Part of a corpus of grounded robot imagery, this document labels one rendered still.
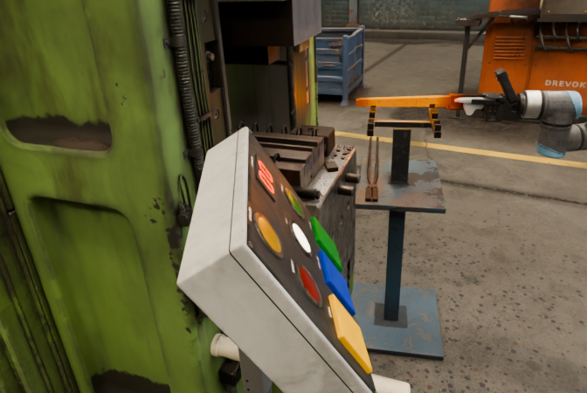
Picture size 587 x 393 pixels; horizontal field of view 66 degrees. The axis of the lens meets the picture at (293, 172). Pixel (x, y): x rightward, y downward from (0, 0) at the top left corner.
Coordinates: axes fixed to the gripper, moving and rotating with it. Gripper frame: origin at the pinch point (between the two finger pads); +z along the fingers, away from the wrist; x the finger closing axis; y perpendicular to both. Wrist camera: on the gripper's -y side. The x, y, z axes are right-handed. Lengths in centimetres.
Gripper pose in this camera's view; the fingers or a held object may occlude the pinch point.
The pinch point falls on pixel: (458, 97)
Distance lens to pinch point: 163.9
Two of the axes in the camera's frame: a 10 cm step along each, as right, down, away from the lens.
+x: 2.0, -4.2, 8.9
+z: -9.8, -0.4, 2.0
